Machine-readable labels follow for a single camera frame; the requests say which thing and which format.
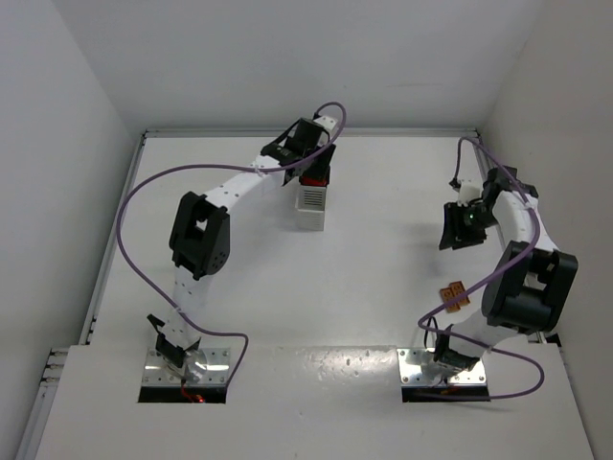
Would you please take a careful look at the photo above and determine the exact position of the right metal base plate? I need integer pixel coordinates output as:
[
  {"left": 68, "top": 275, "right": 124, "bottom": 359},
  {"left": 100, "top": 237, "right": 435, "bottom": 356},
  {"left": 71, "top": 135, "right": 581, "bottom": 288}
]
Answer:
[{"left": 397, "top": 348, "right": 488, "bottom": 388}]

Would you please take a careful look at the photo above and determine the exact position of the metal base plate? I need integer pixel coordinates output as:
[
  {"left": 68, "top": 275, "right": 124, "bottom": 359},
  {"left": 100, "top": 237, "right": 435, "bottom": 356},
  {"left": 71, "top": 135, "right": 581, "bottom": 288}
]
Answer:
[
  {"left": 142, "top": 348, "right": 231, "bottom": 388},
  {"left": 397, "top": 348, "right": 488, "bottom": 388}
]

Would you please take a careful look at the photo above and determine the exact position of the red white flower lego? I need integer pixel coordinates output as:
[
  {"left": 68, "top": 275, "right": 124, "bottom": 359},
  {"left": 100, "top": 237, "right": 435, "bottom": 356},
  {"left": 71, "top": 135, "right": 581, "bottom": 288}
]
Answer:
[{"left": 300, "top": 177, "right": 328, "bottom": 187}]

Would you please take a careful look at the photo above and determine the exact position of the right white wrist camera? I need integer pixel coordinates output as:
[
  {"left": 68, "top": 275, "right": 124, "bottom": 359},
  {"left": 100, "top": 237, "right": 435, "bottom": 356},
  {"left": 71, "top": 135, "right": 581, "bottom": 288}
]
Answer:
[{"left": 449, "top": 178, "right": 482, "bottom": 207}]

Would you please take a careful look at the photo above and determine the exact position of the orange lego plate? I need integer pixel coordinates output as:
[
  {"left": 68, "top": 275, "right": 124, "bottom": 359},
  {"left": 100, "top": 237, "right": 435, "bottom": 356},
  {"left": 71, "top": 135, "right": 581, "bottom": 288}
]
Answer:
[
  {"left": 445, "top": 298, "right": 470, "bottom": 313},
  {"left": 440, "top": 281, "right": 465, "bottom": 302}
]

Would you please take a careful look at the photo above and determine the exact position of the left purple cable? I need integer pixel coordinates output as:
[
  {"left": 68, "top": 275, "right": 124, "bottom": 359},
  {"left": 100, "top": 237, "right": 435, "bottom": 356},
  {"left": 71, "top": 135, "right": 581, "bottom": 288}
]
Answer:
[{"left": 116, "top": 100, "right": 348, "bottom": 384}]

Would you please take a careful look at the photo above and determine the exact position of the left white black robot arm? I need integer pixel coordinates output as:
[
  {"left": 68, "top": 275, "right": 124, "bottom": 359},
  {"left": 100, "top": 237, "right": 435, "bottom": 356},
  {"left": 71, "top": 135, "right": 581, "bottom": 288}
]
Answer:
[{"left": 149, "top": 113, "right": 344, "bottom": 382}]

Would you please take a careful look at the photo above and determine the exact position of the purple cable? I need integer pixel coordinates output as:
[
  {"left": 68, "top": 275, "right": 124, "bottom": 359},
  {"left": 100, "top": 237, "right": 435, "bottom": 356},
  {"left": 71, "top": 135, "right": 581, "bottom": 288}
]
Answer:
[
  {"left": 116, "top": 100, "right": 348, "bottom": 384},
  {"left": 414, "top": 136, "right": 547, "bottom": 400}
]

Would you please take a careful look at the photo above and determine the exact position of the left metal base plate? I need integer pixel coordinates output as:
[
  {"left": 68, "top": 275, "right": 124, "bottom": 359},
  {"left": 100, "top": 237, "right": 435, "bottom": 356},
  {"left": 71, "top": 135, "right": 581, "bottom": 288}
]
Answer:
[{"left": 142, "top": 348, "right": 231, "bottom": 388}]

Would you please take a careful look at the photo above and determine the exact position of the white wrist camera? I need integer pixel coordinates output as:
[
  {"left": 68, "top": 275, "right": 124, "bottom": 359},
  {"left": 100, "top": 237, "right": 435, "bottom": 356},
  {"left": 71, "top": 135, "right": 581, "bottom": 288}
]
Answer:
[
  {"left": 313, "top": 114, "right": 339, "bottom": 137},
  {"left": 449, "top": 178, "right": 482, "bottom": 207}
]

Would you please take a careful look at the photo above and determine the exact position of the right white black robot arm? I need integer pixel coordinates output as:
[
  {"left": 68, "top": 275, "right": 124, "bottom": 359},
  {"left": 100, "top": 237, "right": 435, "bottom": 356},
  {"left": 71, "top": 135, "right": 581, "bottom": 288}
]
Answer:
[{"left": 433, "top": 168, "right": 579, "bottom": 372}]

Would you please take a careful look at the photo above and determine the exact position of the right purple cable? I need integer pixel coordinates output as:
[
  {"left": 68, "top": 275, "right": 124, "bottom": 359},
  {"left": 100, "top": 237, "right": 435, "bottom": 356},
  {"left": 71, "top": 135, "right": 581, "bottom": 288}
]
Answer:
[{"left": 414, "top": 136, "right": 547, "bottom": 400}]

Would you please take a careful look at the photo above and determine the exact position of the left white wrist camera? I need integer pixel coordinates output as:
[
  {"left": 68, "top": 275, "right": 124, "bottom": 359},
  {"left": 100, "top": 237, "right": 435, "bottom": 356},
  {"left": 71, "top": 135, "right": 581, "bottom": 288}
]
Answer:
[{"left": 313, "top": 114, "right": 339, "bottom": 137}]

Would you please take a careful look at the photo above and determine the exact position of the near black slatted container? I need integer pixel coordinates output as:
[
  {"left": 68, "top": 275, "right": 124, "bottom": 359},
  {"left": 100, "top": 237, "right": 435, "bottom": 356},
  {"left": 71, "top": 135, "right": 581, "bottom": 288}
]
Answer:
[{"left": 299, "top": 166, "right": 331, "bottom": 187}]

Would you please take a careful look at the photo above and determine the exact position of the near white slatted container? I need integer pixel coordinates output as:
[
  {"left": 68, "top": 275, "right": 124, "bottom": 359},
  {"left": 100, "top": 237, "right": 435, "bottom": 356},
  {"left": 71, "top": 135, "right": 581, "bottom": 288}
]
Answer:
[{"left": 295, "top": 185, "right": 327, "bottom": 232}]

